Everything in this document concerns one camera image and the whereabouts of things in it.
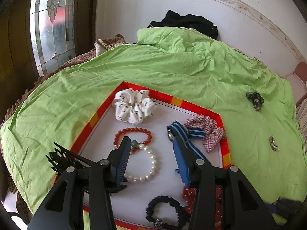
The dark wooden door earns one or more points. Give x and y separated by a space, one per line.
16 43

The black hair claw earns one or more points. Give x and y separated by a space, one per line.
60 155

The white dotted scrunchie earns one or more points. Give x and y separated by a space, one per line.
134 107

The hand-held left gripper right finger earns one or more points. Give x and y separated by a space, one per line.
182 165

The small patterned hair clip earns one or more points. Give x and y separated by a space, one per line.
273 143

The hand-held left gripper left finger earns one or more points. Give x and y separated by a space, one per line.
123 158

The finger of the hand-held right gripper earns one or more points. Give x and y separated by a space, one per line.
285 208

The brown striped cloth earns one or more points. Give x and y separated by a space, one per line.
108 43

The dark green hair clip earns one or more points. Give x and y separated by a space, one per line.
255 100

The red plaid scrunchie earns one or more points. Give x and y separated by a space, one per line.
211 134

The black cloth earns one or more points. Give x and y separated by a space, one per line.
187 22

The striped floral quilt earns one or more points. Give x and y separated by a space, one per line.
302 122

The red dotted scrunchie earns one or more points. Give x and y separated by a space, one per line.
188 192

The white tray with red border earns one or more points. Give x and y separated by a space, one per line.
199 109

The green bed sheet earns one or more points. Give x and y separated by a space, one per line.
168 67

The stained glass window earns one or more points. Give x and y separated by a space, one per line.
50 28

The pink blanket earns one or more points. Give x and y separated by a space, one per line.
298 76

